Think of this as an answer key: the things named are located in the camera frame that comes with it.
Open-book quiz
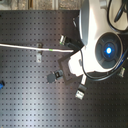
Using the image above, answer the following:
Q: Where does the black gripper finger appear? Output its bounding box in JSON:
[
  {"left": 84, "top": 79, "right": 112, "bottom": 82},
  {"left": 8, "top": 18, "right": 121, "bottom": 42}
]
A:
[
  {"left": 75, "top": 75, "right": 87, "bottom": 99},
  {"left": 60, "top": 35, "right": 82, "bottom": 49}
]

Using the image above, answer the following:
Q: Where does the white gripper body block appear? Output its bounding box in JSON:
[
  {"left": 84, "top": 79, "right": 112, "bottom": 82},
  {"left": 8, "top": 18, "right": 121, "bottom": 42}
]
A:
[{"left": 67, "top": 50, "right": 88, "bottom": 82}]

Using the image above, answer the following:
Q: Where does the white cable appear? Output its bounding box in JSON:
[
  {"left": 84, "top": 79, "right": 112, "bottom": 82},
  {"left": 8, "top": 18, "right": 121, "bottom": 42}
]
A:
[{"left": 0, "top": 43, "right": 75, "bottom": 54}]

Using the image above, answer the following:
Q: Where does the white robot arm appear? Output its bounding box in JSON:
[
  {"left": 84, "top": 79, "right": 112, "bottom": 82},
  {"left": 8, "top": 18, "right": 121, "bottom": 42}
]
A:
[{"left": 60, "top": 0, "right": 128, "bottom": 99}]

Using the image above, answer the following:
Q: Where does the grey metal cable clip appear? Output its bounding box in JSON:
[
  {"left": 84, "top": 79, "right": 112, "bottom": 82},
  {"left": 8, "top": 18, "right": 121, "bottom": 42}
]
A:
[{"left": 36, "top": 43, "right": 43, "bottom": 63}]

